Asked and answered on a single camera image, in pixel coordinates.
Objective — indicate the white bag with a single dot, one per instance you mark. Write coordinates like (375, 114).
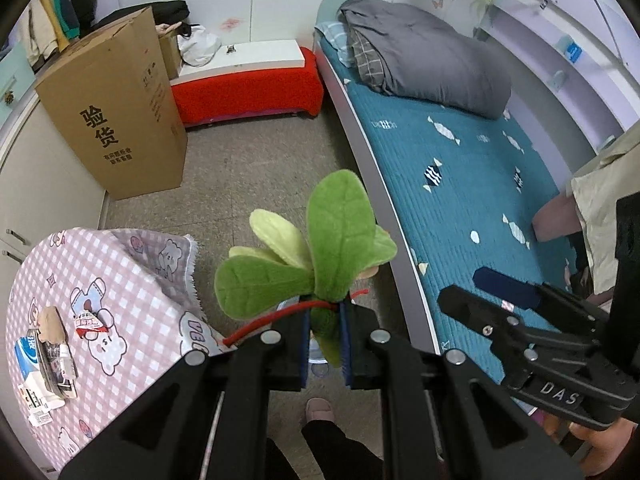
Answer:
(199, 46)

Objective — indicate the red fabric bench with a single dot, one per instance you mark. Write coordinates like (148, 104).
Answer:
(250, 95)

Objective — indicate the cream hanging jacket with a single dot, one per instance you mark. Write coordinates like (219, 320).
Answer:
(37, 35)

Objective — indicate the green plush leafy vegetable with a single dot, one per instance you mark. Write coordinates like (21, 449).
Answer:
(335, 220)

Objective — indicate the green hanging garment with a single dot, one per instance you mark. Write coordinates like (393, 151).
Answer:
(65, 10)

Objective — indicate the striped blue pillow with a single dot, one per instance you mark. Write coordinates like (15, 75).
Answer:
(335, 40)

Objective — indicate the beige hanging shirt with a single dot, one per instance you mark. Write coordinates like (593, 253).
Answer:
(607, 185)

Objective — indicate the pink slipper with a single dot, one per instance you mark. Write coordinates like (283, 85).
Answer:
(320, 410)

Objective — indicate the blue white box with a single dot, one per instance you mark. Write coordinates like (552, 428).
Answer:
(25, 357)

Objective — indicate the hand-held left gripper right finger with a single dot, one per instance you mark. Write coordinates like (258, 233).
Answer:
(415, 410)

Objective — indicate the brown paper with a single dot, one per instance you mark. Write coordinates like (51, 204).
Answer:
(51, 325)

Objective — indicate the lilac bed wall shelf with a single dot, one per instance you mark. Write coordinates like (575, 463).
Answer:
(560, 25)

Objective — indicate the person's leg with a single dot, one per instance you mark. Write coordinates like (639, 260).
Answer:
(340, 452)

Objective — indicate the person's right hand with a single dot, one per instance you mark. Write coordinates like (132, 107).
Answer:
(607, 452)

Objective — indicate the white low cabinet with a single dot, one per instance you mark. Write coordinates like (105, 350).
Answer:
(45, 180)

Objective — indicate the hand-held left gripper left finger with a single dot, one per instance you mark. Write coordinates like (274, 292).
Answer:
(235, 400)

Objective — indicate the yellow hanging garment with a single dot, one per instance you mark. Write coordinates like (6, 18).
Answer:
(49, 15)

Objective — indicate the small white bottle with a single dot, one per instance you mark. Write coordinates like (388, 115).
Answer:
(67, 361)

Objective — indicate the grey quilt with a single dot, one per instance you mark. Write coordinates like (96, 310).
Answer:
(430, 55)

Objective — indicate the blue plastic bucket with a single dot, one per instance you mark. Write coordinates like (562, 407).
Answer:
(316, 360)

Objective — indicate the pink flower sticker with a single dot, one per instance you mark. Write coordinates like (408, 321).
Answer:
(230, 23)

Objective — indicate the white board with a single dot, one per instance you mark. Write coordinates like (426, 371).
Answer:
(260, 57)

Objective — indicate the pink hanging garment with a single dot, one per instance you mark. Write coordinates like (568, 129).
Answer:
(555, 217)

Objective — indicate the red white packet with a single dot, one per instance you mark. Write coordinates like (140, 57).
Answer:
(91, 323)

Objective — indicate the lilac teal stair cabinet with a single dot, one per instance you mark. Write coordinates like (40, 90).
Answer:
(15, 75)

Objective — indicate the white printed box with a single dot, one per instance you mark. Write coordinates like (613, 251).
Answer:
(40, 394)

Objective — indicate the teal printed bed sheet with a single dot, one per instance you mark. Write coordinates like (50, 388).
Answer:
(450, 185)

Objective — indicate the black cloth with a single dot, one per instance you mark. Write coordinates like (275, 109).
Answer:
(150, 12)

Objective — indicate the bunk bed teal mattress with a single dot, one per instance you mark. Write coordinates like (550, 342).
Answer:
(350, 110)

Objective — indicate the large cardboard box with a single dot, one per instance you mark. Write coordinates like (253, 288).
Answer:
(110, 110)

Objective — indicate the round table pink checked cloth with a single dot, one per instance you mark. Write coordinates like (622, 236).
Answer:
(125, 290)

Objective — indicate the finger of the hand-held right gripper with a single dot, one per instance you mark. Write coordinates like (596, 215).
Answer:
(470, 305)
(510, 287)

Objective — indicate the pale blue bookend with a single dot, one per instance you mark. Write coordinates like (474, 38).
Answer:
(560, 80)

